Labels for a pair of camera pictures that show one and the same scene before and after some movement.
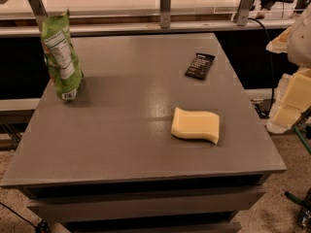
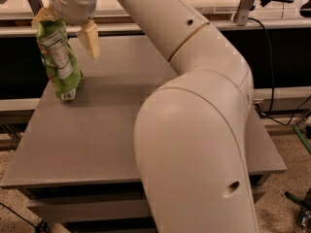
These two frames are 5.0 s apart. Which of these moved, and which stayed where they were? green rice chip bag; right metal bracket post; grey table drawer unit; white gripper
Moved: white gripper
Stayed: grey table drawer unit; right metal bracket post; green rice chip bag
